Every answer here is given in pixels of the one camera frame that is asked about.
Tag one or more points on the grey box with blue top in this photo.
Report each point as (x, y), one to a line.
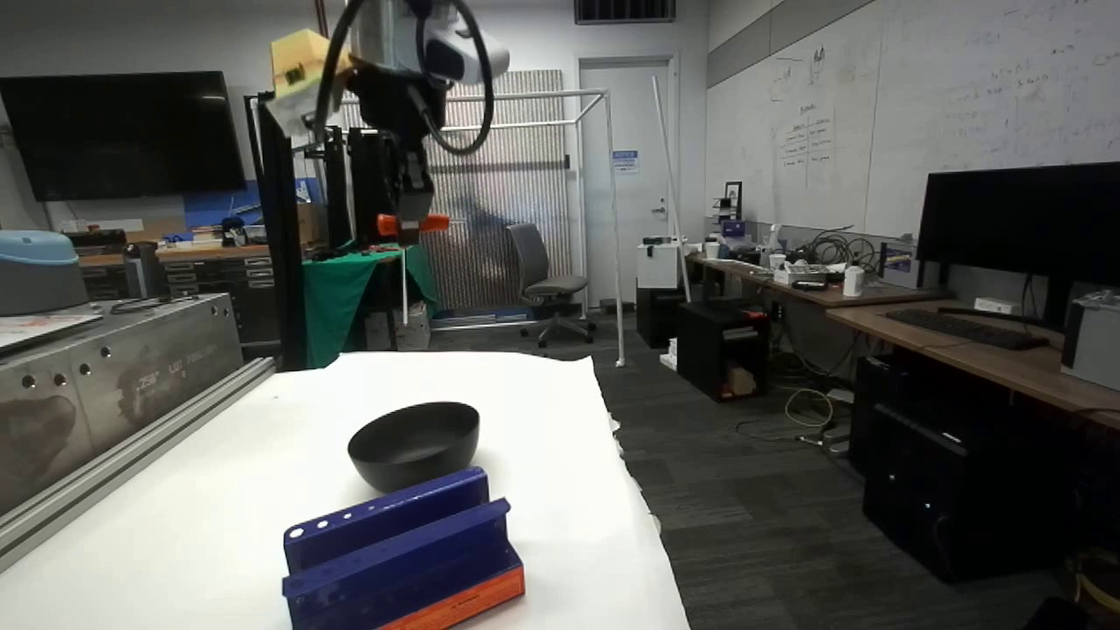
(38, 275)

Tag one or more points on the white cup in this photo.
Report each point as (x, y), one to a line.
(851, 282)

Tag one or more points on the cluttered wooden bench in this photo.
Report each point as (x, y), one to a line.
(805, 293)

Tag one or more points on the white pipe frame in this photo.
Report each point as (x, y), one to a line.
(609, 220)

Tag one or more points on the yellow foam block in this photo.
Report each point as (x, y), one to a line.
(300, 57)

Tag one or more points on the grey metal mounting block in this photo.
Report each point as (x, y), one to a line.
(108, 371)

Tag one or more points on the black keyboard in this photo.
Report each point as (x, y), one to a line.
(967, 329)

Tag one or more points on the black wall television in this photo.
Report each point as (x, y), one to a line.
(126, 133)

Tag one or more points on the wooden work table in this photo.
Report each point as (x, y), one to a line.
(186, 251)

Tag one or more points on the blue rack with orange base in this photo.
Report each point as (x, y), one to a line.
(405, 560)

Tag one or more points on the black vertical post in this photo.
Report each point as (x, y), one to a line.
(283, 247)

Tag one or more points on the large black cabinet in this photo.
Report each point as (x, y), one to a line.
(957, 491)

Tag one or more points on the small black cabinet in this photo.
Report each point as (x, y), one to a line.
(719, 351)

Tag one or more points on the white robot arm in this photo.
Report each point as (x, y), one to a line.
(405, 35)

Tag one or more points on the white door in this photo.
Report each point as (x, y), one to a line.
(634, 198)

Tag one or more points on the grey office chair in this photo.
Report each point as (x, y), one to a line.
(554, 286)

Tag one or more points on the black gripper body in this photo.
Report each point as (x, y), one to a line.
(405, 168)

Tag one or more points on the green cloth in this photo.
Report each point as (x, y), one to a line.
(337, 293)

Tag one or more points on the aluminium extrusion rail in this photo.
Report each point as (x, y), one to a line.
(126, 449)

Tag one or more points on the wooden desk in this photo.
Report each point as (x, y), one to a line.
(1018, 367)

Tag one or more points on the grey computer case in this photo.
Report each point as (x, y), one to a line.
(1098, 339)

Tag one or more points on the dark air vent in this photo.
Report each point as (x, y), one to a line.
(626, 8)

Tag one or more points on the black bowl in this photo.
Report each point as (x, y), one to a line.
(416, 449)

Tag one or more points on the black computer monitor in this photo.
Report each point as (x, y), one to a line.
(1018, 220)

